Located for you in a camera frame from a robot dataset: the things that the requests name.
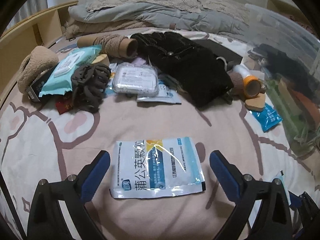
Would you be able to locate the white blue medicine sachet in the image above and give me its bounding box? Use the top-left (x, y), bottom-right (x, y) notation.
top-left (110, 137), bottom-right (206, 199)

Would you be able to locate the small white blue sachet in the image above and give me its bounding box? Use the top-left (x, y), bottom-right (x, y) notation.
top-left (274, 170), bottom-right (291, 206)

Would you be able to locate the patterned pink white blanket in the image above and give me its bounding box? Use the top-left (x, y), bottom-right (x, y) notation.
top-left (1, 87), bottom-right (319, 239)

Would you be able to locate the small blue packet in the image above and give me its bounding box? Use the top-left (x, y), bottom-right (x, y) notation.
top-left (249, 103), bottom-right (283, 132)

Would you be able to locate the red cigarette box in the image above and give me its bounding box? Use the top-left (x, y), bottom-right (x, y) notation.
top-left (55, 97), bottom-right (74, 115)

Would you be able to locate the tan heart-shaped sponge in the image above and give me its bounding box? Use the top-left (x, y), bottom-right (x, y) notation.
top-left (245, 93), bottom-right (266, 112)

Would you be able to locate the black cardboard box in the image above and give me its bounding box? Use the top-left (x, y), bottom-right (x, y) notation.
top-left (25, 67), bottom-right (55, 103)

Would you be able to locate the brown tape roll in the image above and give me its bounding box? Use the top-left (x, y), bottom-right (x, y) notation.
top-left (260, 81), bottom-right (267, 94)

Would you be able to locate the orange clear tape roll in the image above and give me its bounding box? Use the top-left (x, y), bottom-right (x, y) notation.
top-left (228, 64), bottom-right (261, 99)

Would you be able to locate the teal wet wipes pack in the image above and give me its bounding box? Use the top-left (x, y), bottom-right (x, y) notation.
top-left (39, 45), bottom-right (102, 98)

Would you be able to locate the clear plastic storage bin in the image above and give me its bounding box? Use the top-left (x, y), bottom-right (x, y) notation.
top-left (244, 4), bottom-right (319, 156)

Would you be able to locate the black fuzzy glove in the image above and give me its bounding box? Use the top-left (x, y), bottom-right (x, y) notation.
top-left (131, 31), bottom-right (234, 107)

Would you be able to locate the beige fluffy slipper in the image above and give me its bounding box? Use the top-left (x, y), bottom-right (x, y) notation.
top-left (17, 46), bottom-right (59, 94)

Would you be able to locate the white blue flat sachet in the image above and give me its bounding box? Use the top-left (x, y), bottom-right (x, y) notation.
top-left (137, 80), bottom-right (181, 104)

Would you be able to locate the flat black box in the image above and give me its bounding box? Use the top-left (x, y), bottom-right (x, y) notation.
top-left (194, 40), bottom-right (242, 70)

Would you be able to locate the clear plastic case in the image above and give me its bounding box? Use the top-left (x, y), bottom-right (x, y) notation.
top-left (112, 62), bottom-right (158, 96)

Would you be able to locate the round wooden disc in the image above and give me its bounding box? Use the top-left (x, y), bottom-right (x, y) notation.
top-left (92, 54), bottom-right (110, 66)

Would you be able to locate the wooden bedside shelf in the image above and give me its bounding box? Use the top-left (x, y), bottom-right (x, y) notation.
top-left (1, 1), bottom-right (79, 102)

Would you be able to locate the grey blue duvet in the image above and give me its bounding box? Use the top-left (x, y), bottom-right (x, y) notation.
top-left (65, 2), bottom-right (248, 42)

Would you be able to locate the cardboard tube with beige rope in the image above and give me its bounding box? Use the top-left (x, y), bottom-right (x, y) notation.
top-left (77, 34), bottom-right (138, 59)

